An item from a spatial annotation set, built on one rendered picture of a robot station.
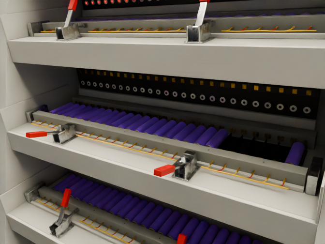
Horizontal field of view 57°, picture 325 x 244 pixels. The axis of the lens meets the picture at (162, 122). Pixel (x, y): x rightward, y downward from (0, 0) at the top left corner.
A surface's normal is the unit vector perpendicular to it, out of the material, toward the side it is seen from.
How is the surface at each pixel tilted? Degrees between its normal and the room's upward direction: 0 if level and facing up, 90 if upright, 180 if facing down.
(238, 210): 108
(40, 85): 90
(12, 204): 90
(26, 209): 18
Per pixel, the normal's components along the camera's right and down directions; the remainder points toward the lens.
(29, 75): 0.84, 0.15
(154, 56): -0.53, 0.38
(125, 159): -0.08, -0.91
